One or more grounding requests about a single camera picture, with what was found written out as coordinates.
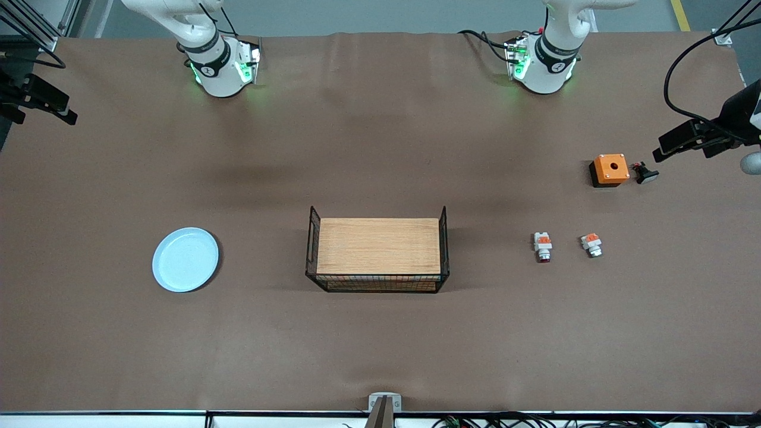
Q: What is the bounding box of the black button with white cap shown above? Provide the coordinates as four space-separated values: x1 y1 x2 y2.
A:
631 161 660 185

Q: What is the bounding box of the black left arm base cable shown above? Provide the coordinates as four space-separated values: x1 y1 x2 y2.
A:
457 29 512 63

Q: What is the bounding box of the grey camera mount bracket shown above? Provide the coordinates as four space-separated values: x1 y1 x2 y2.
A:
364 392 402 428

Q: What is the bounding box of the black arm base cable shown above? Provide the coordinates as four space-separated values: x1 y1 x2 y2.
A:
196 0 238 39
457 29 512 63

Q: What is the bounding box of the brown table cover sheet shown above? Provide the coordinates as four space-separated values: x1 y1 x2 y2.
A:
0 30 761 414

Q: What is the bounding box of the orange button box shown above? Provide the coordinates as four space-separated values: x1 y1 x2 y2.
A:
589 154 631 188

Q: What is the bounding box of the black cable bundle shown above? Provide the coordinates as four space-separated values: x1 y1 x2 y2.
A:
342 412 761 428

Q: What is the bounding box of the light blue round plate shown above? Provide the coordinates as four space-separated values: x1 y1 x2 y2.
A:
152 227 219 293

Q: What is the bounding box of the red push button switch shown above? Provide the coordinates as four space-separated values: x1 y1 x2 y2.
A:
533 232 554 264

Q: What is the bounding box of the aluminium frame profile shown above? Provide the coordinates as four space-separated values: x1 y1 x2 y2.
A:
710 0 761 47
0 0 81 54

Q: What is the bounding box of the black wire mesh basket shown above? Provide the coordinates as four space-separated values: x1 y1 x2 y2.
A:
305 205 450 294

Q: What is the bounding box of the wooden board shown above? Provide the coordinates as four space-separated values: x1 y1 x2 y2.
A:
316 218 442 275

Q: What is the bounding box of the black right arm base cable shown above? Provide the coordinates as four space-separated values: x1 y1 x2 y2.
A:
196 0 238 39

